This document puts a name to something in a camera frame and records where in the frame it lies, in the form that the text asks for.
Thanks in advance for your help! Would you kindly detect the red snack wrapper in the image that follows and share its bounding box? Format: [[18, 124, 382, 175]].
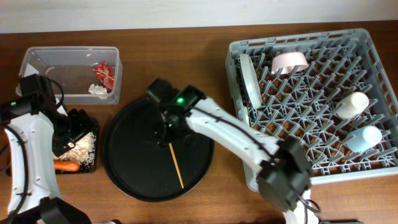
[[94, 62, 114, 93]]

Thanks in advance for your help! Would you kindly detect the white tissue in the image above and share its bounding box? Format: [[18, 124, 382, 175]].
[[88, 84, 108, 100]]

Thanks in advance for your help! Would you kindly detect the light blue cup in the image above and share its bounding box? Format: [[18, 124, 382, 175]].
[[346, 126, 382, 152]]

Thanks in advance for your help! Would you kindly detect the wooden chopstick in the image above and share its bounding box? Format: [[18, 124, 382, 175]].
[[169, 143, 184, 189]]

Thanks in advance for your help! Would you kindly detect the rice and shells pile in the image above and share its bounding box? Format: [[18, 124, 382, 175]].
[[53, 133, 96, 164]]

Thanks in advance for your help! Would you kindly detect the orange carrot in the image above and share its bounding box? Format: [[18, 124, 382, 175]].
[[54, 161, 80, 172]]

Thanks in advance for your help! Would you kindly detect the pink saucer plate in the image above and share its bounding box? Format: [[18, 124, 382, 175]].
[[271, 52, 308, 75]]

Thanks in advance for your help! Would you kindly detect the grey dishwasher rack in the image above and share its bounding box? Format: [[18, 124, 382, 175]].
[[225, 29, 397, 185]]

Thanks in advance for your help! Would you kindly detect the black rectangular tray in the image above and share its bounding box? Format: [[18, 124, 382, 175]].
[[53, 118, 100, 174]]

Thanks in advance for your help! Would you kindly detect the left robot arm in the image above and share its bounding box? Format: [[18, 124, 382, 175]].
[[1, 74, 91, 223]]

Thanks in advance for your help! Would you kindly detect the white plastic fork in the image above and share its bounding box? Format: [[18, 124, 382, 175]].
[[243, 106, 250, 126]]

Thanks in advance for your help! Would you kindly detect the grey plate with food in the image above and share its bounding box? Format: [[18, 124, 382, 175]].
[[239, 54, 262, 110]]

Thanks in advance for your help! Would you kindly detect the round black tray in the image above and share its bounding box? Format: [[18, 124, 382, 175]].
[[102, 99, 215, 202]]

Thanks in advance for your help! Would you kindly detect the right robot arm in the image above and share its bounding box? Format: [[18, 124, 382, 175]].
[[146, 78, 321, 223]]

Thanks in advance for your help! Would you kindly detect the small white cup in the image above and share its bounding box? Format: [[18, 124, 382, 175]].
[[336, 91, 369, 119]]

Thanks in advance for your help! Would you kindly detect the clear plastic bin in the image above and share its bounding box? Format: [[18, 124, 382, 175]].
[[19, 46, 123, 105]]

